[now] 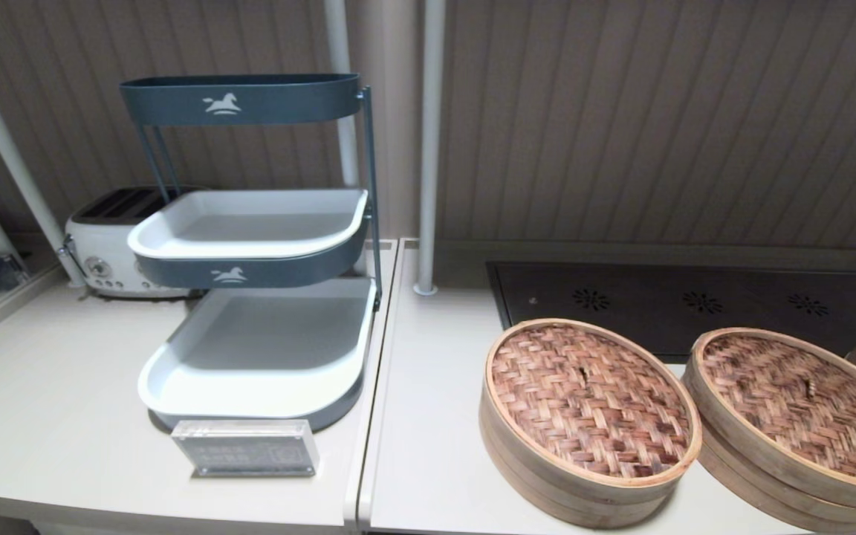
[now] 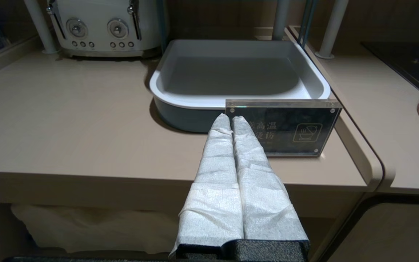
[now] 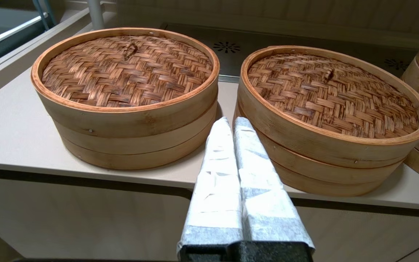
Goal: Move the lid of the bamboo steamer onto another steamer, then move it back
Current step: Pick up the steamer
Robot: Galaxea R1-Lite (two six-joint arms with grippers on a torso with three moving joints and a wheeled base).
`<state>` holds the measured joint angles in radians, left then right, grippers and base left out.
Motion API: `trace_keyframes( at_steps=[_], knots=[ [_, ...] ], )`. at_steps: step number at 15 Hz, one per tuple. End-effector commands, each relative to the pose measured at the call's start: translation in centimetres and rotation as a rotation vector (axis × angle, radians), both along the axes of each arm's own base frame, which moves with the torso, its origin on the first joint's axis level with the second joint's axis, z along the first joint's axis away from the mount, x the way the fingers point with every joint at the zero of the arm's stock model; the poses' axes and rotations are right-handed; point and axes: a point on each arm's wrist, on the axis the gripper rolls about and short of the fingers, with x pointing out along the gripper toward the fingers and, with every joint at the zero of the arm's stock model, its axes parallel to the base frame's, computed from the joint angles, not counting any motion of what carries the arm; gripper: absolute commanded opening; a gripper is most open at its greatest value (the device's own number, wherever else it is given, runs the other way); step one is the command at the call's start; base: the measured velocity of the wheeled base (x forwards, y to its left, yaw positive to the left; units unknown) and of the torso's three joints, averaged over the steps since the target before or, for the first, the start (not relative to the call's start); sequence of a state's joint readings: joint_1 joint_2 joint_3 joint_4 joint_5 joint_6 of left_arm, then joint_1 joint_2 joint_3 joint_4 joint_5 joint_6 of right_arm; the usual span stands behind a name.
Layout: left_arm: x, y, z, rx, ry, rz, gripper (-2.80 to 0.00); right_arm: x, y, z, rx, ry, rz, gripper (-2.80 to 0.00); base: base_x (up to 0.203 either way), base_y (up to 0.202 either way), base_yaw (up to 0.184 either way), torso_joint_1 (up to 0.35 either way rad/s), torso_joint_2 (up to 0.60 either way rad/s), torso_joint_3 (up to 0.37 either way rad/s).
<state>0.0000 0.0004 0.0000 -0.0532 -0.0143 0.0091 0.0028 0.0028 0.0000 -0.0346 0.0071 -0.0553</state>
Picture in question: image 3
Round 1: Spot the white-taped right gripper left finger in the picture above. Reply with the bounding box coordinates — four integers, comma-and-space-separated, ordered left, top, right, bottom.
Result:
177, 117, 244, 252

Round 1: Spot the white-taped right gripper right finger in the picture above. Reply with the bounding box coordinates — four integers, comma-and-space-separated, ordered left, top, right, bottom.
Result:
234, 118, 315, 249

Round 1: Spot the woven bamboo steamer lid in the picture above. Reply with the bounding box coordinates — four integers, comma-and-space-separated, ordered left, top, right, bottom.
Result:
31, 27, 220, 139
237, 45, 419, 168

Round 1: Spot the bamboo steamer basket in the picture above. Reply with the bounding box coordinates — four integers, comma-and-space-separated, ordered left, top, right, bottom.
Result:
233, 106, 404, 197
51, 98, 219, 171

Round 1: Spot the black perforated steam panel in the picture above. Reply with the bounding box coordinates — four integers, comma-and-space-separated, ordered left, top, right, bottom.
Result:
160, 23, 419, 82

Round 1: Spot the white support pole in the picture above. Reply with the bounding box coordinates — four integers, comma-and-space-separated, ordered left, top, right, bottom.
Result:
87, 0, 105, 30

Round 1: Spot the teal metal rack frame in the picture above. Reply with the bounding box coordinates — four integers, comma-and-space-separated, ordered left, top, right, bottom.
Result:
32, 0, 58, 31

